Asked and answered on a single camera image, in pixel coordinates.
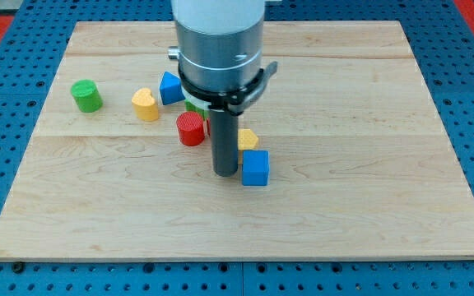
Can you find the red block behind rod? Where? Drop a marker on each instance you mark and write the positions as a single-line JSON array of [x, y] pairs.
[[208, 127]]

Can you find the yellow pentagon block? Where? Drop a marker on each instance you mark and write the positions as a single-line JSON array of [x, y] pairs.
[[247, 140]]

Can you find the yellow heart block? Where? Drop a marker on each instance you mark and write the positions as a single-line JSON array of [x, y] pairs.
[[145, 105]]

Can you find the blue triangle block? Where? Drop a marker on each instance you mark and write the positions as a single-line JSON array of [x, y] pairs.
[[170, 89]]

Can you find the blue cube block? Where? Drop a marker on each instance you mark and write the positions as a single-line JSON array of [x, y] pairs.
[[255, 168]]

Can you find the green cylinder block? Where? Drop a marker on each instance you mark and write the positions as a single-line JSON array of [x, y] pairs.
[[86, 95]]

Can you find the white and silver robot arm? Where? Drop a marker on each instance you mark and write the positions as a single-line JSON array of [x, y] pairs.
[[219, 53]]

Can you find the green star block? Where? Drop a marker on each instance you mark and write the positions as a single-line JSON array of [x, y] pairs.
[[189, 106]]

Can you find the wooden board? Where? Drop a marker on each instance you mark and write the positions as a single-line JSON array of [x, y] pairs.
[[361, 167]]

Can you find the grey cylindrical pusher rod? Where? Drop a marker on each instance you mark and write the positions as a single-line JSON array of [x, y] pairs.
[[224, 142]]

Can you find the red cylinder block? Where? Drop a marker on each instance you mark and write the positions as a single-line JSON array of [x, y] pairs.
[[190, 128]]

